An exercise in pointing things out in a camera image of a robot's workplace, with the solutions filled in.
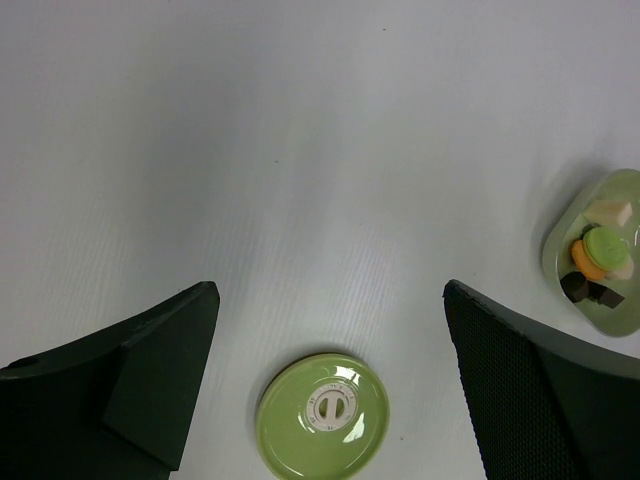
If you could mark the dark chocolate cube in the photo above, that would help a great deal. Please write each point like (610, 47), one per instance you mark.
(607, 297)

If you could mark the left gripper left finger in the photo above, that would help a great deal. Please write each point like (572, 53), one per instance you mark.
(115, 404)

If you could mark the cream cube food piece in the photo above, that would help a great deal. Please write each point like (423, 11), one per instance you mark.
(609, 213)

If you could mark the green round lid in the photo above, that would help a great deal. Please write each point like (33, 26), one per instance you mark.
(325, 416)

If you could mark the green macaron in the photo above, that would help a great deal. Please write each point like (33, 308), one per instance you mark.
(605, 248)

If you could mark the orange macaron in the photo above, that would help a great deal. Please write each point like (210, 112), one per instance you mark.
(584, 264)

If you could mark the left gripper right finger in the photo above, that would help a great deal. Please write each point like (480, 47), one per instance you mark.
(543, 404)

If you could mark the dark brown chocolate piece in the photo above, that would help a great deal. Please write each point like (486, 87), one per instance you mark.
(575, 286)

